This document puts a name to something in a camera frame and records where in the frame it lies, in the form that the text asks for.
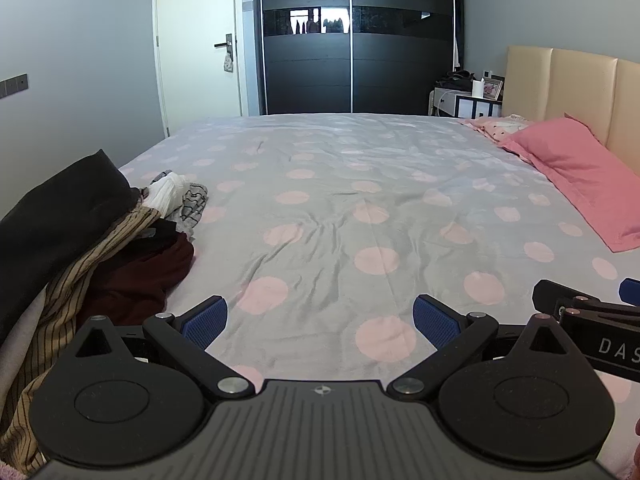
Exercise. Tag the beige padded headboard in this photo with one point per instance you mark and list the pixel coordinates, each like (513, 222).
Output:
(575, 85)

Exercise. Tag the photo frame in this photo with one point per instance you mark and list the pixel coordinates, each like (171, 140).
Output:
(493, 88)

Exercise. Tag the dark sliding door wardrobe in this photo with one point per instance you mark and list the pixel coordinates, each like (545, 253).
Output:
(310, 75)

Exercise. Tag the white bedside table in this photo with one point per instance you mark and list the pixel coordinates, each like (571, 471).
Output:
(465, 105)

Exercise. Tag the light grey sweatshirt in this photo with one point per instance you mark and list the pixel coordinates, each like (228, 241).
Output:
(22, 335)

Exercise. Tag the wall light switch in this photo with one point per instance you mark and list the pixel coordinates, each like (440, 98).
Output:
(15, 85)

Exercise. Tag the white pink printed pillow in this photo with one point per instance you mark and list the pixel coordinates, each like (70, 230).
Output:
(492, 127)

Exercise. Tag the grey pink polka dot bedsheet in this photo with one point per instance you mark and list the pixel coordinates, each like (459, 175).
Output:
(350, 185)

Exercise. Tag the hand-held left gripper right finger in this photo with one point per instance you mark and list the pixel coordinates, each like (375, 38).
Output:
(434, 322)

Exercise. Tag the black bag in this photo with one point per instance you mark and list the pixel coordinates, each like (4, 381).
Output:
(455, 81)

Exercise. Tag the person's fuzzy pink clothing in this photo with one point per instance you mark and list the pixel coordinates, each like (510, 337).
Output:
(7, 471)

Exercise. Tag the maroon garment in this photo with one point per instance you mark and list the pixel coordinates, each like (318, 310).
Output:
(135, 280)

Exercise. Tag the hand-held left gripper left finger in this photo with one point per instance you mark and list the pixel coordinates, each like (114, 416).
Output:
(206, 321)

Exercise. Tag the white door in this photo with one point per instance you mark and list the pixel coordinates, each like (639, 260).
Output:
(195, 60)

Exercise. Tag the beige striped garment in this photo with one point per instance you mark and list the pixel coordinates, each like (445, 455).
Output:
(55, 320)

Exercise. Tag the white ribbed garment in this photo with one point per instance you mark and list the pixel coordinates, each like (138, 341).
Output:
(165, 195)

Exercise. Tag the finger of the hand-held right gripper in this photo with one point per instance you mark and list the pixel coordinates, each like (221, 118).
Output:
(552, 294)
(631, 291)

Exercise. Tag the white cylinder container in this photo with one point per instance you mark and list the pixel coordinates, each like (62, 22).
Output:
(478, 88)

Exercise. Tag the large black garment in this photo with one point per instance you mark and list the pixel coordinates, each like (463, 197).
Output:
(60, 220)

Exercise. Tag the small black garment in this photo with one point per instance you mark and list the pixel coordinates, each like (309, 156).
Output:
(162, 235)

